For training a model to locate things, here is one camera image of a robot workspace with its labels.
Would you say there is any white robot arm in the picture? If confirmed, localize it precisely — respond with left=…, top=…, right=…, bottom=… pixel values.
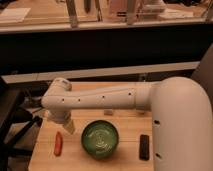
left=42, top=77, right=213, bottom=171

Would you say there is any black chair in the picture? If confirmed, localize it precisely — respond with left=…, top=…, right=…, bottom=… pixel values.
left=0, top=76, right=43, bottom=171

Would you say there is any green ceramic bowl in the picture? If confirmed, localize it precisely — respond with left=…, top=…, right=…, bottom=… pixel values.
left=81, top=120, right=119, bottom=159

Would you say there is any black rectangular bar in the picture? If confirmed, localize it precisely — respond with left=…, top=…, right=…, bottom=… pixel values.
left=139, top=135, right=150, bottom=161

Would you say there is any white paper sheet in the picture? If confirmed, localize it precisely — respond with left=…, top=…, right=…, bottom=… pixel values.
left=0, top=8, right=30, bottom=23

